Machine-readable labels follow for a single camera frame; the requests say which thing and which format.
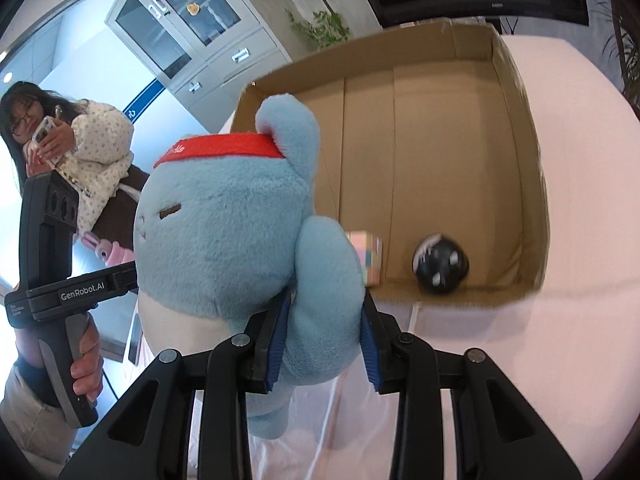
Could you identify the grey glass-door cabinet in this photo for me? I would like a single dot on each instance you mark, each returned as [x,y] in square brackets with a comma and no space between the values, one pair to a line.
[200,20]

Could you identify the blue glass wall strip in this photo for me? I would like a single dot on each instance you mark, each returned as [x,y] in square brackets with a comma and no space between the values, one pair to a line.
[142,100]

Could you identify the black round toy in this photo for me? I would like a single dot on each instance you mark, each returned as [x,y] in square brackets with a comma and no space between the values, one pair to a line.
[441,265]

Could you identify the green plant with orange flower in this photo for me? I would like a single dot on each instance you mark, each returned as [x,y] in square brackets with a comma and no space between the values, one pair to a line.
[325,25]

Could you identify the person's left hand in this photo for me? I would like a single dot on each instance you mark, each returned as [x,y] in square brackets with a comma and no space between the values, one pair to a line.
[89,360]

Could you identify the pastel puzzle cube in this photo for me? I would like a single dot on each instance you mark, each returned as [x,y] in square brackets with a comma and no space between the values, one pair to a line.
[367,257]

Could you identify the blue plush toy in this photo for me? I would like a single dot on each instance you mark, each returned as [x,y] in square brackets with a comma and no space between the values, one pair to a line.
[225,240]

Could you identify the green palm plant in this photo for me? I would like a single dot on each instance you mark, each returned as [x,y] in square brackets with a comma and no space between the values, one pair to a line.
[622,35]

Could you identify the person's left forearm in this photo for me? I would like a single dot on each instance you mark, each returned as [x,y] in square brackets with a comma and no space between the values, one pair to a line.
[25,410]

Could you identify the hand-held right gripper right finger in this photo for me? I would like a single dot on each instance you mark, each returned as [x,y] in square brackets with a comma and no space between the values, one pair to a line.
[371,360]

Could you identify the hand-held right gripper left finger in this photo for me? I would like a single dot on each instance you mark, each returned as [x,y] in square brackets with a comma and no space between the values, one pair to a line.
[279,345]

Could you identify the cardboard box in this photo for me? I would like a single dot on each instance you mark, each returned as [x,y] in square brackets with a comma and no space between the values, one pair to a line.
[450,160]

